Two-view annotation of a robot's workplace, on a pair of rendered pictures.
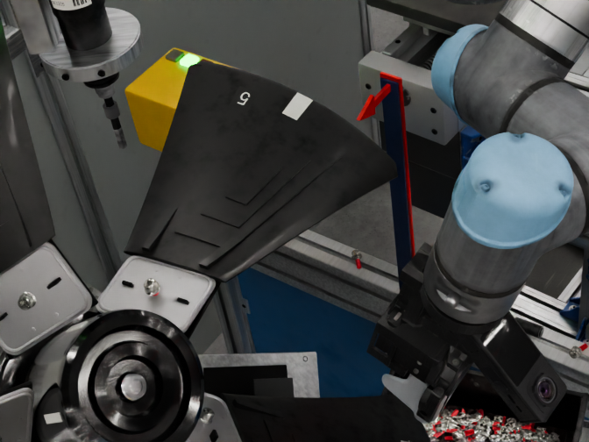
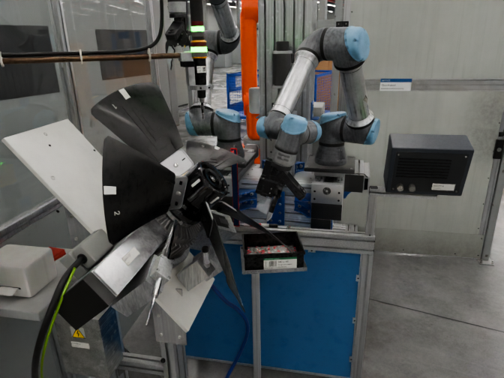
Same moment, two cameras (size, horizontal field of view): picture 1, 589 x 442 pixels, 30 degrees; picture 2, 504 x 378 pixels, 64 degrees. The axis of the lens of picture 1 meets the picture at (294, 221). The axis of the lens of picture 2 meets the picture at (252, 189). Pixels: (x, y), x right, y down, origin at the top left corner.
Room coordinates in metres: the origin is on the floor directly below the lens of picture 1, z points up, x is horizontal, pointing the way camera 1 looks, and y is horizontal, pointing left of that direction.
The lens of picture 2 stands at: (-0.43, 0.59, 1.58)
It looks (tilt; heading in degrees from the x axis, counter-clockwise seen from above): 20 degrees down; 329
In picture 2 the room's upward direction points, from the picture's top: 1 degrees counter-clockwise
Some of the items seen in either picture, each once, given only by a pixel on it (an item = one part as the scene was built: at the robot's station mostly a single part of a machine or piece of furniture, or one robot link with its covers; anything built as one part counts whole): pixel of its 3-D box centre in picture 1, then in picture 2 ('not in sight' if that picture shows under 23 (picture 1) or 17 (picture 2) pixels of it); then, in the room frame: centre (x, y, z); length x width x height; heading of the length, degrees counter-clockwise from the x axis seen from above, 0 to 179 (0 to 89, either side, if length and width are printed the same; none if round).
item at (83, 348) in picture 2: not in sight; (89, 337); (0.69, 0.51, 0.73); 0.15 x 0.09 x 0.22; 47
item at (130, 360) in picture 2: not in sight; (143, 363); (0.68, 0.37, 0.56); 0.19 x 0.04 x 0.04; 47
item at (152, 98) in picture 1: (204, 116); not in sight; (1.09, 0.09, 1.02); 0.16 x 0.10 x 0.11; 47
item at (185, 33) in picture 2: not in sight; (180, 31); (1.19, -0.06, 1.62); 0.09 x 0.08 x 0.12; 137
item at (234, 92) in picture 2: not in sight; (259, 95); (6.78, -3.95, 0.49); 1.27 x 0.88 x 0.98; 123
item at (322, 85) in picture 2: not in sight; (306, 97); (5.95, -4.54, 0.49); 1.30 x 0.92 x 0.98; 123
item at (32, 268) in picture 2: not in sight; (15, 272); (0.88, 0.67, 0.92); 0.17 x 0.16 x 0.11; 47
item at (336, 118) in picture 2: not in sight; (334, 126); (0.92, -0.66, 1.20); 0.13 x 0.12 x 0.14; 24
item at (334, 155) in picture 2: not in sight; (331, 151); (0.92, -0.65, 1.09); 0.15 x 0.15 x 0.10
